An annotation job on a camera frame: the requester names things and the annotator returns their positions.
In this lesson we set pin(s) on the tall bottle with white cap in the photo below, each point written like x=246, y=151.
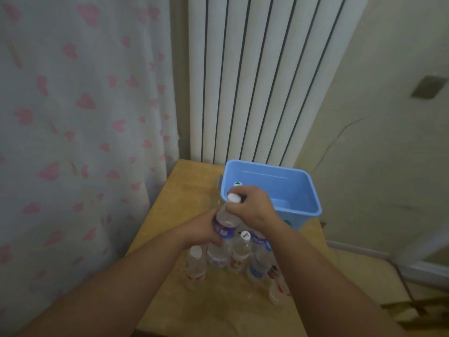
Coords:
x=224, y=228

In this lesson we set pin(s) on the group of plastic water bottles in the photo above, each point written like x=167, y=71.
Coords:
x=195, y=252

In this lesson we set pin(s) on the bottle with green-white cap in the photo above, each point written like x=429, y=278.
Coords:
x=238, y=184

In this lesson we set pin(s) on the blue plastic bin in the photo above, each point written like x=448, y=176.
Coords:
x=280, y=186

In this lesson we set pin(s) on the person's left forearm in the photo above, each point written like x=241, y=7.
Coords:
x=105, y=298

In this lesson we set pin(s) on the white baseboard strip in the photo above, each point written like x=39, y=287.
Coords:
x=357, y=249

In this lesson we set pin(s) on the person's right forearm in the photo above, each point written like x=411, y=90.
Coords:
x=333, y=294

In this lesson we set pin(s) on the white door frame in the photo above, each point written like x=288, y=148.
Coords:
x=424, y=273

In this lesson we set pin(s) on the wooden chair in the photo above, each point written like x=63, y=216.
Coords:
x=414, y=307

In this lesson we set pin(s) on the pink heart print curtain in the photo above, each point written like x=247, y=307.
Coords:
x=70, y=136

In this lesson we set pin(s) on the white ribbed radiator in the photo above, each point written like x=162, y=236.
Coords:
x=245, y=84

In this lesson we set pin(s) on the person's left hand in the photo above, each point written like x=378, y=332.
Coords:
x=200, y=231

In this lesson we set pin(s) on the wooden table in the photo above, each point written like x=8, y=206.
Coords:
x=182, y=200

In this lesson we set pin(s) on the grey wall plate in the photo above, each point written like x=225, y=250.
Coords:
x=428, y=87

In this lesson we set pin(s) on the person's right hand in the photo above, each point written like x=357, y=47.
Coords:
x=257, y=210

